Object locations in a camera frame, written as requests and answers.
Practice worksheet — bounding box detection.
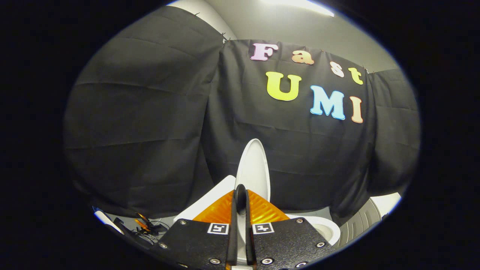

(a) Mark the orange black device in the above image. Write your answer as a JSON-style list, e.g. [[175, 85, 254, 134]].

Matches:
[[133, 212, 160, 234]]

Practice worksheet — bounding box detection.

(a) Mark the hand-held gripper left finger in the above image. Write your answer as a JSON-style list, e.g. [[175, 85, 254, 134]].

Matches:
[[150, 184, 241, 270]]

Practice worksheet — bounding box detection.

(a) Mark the black backdrop cloth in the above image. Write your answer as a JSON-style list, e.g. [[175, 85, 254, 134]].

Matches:
[[63, 5, 422, 226]]

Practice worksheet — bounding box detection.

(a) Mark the grey ribbed metal cabinet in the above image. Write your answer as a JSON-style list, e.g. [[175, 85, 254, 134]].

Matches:
[[333, 198, 384, 249]]

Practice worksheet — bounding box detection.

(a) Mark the white ceramic toilet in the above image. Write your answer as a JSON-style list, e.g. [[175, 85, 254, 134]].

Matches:
[[173, 175, 341, 264]]

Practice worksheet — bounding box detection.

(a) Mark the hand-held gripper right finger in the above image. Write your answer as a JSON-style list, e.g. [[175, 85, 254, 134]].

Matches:
[[240, 184, 336, 270]]

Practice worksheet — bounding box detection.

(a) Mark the large ceiling light panel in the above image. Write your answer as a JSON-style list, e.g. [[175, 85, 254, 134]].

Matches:
[[262, 0, 335, 18]]

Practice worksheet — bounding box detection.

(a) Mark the white toilet lid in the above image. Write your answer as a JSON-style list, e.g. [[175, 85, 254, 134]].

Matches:
[[235, 138, 272, 203]]

